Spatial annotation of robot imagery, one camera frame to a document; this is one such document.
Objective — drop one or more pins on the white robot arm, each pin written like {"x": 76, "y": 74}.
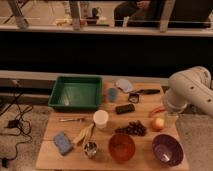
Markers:
{"x": 190, "y": 86}

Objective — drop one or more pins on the red bowl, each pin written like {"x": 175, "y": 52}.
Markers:
{"x": 121, "y": 147}

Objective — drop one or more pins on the purple bowl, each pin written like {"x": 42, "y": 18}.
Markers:
{"x": 167, "y": 150}

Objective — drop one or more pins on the blue plastic cup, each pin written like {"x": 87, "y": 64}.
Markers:
{"x": 112, "y": 94}

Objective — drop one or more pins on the light blue cloth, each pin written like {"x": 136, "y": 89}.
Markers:
{"x": 125, "y": 85}

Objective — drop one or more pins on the black rectangular case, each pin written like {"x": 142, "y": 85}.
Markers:
{"x": 124, "y": 109}

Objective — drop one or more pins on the white paper cup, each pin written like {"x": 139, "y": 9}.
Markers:
{"x": 100, "y": 119}

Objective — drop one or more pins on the green plastic tray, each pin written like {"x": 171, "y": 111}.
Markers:
{"x": 77, "y": 93}

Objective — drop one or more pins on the metal fork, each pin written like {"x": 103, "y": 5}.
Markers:
{"x": 72, "y": 119}

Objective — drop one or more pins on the bunch of dark grapes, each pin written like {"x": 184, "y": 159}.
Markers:
{"x": 133, "y": 128}

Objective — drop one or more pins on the wooden table board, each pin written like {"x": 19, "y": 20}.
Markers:
{"x": 144, "y": 160}

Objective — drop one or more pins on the banana peel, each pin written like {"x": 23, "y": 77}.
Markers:
{"x": 84, "y": 135}

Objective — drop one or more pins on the orange apple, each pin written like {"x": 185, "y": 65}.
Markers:
{"x": 157, "y": 124}

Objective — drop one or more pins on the small metal cup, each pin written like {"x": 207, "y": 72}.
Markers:
{"x": 90, "y": 149}

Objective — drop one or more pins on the blue sponge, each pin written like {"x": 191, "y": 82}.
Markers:
{"x": 63, "y": 143}

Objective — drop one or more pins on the clear glass cup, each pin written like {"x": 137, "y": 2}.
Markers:
{"x": 170, "y": 119}

